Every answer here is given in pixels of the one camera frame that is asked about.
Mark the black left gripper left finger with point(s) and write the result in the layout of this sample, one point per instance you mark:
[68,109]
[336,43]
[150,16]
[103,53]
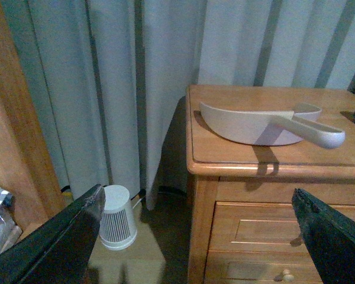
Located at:
[59,250]

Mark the round wooden drawer knob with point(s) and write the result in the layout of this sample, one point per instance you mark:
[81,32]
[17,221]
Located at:
[285,276]

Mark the beige plastic dustpan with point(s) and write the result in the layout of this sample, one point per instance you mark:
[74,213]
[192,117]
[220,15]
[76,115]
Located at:
[273,128]

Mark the grey curtain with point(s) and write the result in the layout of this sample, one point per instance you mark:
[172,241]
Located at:
[108,78]

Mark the wooden bed frame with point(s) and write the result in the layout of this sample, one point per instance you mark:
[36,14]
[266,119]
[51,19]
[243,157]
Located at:
[26,169]

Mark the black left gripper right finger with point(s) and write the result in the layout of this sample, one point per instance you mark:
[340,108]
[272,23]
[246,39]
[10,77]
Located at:
[329,237]

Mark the wooden nightstand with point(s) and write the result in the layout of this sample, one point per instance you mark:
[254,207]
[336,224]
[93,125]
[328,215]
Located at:
[244,229]

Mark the small white air purifier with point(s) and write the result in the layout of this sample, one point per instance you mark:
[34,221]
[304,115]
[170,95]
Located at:
[117,227]

